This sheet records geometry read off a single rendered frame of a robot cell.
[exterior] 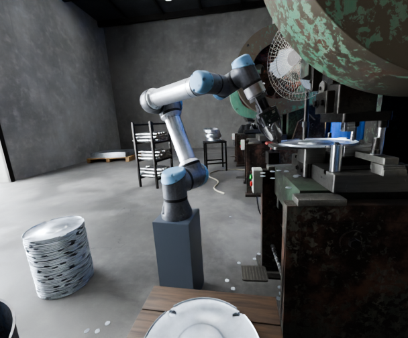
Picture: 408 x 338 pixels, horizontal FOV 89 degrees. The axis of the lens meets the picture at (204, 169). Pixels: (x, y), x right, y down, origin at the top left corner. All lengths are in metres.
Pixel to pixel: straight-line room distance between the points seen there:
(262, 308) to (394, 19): 0.72
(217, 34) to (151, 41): 2.21
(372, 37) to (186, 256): 0.95
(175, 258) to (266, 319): 0.51
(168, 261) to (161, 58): 7.49
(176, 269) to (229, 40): 7.41
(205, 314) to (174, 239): 0.41
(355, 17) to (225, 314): 0.73
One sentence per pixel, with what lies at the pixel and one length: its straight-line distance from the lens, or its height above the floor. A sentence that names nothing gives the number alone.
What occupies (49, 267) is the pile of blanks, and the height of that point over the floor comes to 0.20.
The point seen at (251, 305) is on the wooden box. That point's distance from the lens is 0.75.
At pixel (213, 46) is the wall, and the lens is 7.88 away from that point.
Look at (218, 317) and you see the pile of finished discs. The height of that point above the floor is 0.36.
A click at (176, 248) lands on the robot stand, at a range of 1.04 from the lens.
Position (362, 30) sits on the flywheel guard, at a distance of 0.50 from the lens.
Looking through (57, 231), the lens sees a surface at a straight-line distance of 1.43.
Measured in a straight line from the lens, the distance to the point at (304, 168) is 0.92.
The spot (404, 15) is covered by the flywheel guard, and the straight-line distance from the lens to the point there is 0.53.
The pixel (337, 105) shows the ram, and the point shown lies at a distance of 0.91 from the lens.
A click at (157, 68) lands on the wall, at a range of 8.09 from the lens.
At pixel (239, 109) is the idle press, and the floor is 1.08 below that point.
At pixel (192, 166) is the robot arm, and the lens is 1.04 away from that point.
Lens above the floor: 0.89
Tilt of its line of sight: 13 degrees down
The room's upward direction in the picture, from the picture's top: 3 degrees counter-clockwise
